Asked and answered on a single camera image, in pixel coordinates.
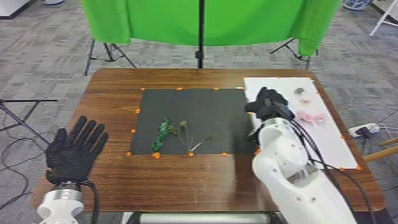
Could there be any pale grey bar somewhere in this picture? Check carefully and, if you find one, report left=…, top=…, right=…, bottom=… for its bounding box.
left=124, top=212, right=280, bottom=224

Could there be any dark mat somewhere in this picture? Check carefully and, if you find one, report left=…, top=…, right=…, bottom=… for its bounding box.
left=128, top=88, right=261, bottom=156

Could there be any white stand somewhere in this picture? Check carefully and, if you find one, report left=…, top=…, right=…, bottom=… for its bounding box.
left=367, top=0, right=398, bottom=37

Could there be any white flower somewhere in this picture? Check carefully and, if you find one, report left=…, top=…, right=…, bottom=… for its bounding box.
left=296, top=95, right=316, bottom=105

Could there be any black tripod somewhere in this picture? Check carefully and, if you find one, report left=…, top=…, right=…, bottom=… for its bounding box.
left=81, top=38, right=138, bottom=77
left=268, top=37, right=321, bottom=70

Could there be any wooden chair leg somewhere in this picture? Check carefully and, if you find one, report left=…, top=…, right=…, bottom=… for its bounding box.
left=362, top=137, right=398, bottom=163

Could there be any black stand pole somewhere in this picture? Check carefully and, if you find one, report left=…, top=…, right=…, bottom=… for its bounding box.
left=193, top=0, right=207, bottom=70

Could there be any white power strip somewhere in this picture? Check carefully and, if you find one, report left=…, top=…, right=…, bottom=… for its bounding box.
left=346, top=122, right=382, bottom=138

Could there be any white sheet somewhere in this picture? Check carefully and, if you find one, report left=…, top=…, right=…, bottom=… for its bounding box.
left=241, top=77, right=362, bottom=171

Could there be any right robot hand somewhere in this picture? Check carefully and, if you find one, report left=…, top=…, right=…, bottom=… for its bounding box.
left=243, top=87, right=295, bottom=118

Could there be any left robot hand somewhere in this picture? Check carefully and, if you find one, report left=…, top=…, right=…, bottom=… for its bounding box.
left=44, top=115, right=110, bottom=186

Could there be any thin-stemmed green sprig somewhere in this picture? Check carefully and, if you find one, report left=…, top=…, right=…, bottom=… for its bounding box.
left=167, top=120, right=197, bottom=154

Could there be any small green sprig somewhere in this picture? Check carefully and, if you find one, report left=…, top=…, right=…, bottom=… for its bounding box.
left=188, top=133, right=215, bottom=152

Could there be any pink flower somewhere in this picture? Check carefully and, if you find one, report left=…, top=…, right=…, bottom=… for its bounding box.
left=295, top=110, right=316, bottom=124
left=312, top=113, right=328, bottom=126

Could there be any leafy green sprig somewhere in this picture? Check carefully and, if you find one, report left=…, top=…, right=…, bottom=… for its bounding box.
left=149, top=117, right=174, bottom=153

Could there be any black cable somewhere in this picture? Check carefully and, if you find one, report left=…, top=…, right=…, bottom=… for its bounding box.
left=78, top=180, right=101, bottom=224

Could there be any black metal stand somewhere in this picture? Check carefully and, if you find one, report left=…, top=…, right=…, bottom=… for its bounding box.
left=0, top=97, right=60, bottom=145

